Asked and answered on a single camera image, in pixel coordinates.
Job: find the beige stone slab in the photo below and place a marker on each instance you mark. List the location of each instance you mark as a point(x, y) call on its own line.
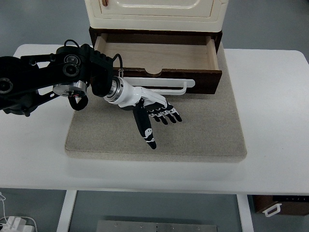
point(210, 130)

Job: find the grey metal plate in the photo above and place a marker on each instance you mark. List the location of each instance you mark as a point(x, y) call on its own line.
point(131, 226)

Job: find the white table leg right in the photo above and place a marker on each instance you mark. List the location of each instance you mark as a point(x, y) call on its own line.
point(245, 213)

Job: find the cream upper cabinet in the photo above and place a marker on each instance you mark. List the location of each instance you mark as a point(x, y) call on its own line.
point(163, 15)

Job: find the white drawer handle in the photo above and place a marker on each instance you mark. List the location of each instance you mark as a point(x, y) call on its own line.
point(163, 86)

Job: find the white table leg left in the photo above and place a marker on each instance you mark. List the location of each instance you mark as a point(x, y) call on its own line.
point(67, 210)

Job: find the white table leg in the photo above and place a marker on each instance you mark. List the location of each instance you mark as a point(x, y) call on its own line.
point(245, 213)
point(67, 210)

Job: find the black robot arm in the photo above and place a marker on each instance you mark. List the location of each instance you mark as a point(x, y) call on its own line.
point(30, 81)

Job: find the brown box with white handle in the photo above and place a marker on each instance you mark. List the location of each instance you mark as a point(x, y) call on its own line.
point(294, 205)

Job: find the dark wooden drawer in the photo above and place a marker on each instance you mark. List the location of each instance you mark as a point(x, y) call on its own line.
point(179, 61)

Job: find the white power adapter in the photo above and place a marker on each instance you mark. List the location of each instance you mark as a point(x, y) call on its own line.
point(16, 224)

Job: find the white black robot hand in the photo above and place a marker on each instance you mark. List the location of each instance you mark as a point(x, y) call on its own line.
point(127, 97)

